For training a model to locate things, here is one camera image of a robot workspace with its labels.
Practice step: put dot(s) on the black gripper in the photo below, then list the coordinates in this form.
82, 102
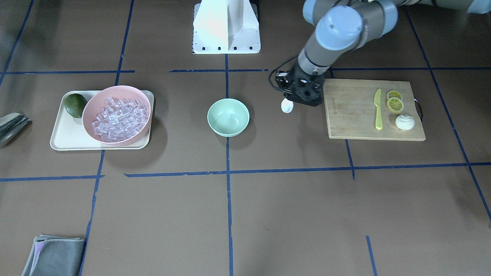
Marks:
288, 86

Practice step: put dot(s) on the white plastic spoon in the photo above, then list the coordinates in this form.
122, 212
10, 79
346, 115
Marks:
287, 105

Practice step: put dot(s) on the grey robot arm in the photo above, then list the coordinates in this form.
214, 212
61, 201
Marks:
343, 26

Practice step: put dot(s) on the mint green bowl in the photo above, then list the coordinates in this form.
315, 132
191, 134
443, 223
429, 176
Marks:
228, 117

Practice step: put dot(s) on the clear ice cubes pile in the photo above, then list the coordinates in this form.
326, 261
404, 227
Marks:
120, 119

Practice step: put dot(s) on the pink bowl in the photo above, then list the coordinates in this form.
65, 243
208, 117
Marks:
97, 102

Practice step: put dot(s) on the metal ice scoop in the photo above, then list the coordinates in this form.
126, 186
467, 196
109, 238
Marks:
11, 125

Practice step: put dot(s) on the bamboo cutting board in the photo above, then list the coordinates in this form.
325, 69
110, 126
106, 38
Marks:
350, 110

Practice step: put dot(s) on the yellow plastic knife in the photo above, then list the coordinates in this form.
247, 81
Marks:
378, 104

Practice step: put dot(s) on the white steamed bun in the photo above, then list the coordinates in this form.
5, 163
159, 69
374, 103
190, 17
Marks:
405, 122

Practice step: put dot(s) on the green lime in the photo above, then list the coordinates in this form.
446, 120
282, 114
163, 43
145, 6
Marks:
75, 104

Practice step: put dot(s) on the cream plastic tray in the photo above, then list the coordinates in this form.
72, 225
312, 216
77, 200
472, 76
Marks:
69, 133

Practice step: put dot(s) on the folded grey cloth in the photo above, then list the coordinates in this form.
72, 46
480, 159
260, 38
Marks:
54, 256

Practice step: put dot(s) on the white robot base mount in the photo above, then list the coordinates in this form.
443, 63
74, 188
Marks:
226, 27

